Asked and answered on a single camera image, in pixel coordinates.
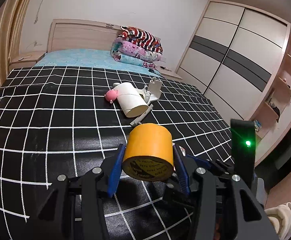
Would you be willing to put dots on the beige nightstand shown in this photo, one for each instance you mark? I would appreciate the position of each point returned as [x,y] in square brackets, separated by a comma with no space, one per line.
[168,74]
[28,59]

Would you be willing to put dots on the light blue folded quilt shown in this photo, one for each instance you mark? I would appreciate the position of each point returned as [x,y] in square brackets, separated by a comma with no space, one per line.
[133,61]

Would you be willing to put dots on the striped red folded quilt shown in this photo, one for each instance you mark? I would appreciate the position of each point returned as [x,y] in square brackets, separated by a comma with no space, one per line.
[142,38]

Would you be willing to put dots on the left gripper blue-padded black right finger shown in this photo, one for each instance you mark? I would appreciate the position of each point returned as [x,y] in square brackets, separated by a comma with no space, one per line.
[223,205]

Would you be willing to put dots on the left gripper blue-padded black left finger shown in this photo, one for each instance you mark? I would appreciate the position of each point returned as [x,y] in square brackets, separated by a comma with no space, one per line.
[54,216]

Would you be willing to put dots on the black white grid blanket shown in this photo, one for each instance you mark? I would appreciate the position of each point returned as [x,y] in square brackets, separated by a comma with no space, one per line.
[54,120]

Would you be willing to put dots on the white fluffy cloth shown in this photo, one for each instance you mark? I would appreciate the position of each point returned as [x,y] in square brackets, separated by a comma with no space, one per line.
[280,218]

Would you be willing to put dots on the pink pig toy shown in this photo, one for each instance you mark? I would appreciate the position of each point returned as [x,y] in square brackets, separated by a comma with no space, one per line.
[111,96]

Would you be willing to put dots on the beige wooden headboard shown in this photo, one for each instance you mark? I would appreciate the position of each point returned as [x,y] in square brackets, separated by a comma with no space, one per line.
[81,34]

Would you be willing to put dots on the left beige nightstand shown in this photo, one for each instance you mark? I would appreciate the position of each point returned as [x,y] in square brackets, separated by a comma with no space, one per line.
[28,59]

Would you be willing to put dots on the pink folded quilt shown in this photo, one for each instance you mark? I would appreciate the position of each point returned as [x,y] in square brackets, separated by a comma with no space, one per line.
[130,49]

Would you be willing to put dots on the white paper cup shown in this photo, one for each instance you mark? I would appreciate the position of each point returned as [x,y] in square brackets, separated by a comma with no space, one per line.
[131,102]

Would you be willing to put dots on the yellow tape roll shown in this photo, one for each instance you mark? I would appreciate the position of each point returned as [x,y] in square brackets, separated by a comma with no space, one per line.
[149,153]

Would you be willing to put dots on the white grey sliding wardrobe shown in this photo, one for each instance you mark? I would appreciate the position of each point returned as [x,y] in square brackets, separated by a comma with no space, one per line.
[234,55]

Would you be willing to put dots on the light blue bed sheet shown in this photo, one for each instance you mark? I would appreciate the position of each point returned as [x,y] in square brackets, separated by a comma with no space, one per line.
[90,58]

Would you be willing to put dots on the white plastic holder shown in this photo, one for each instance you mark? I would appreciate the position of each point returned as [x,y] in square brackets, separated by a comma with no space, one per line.
[152,92]

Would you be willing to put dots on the right beige nightstand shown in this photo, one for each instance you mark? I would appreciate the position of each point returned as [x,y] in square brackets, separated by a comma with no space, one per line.
[168,74]

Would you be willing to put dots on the beige corner shelf unit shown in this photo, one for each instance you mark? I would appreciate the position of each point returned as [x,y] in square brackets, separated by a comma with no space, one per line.
[277,99]

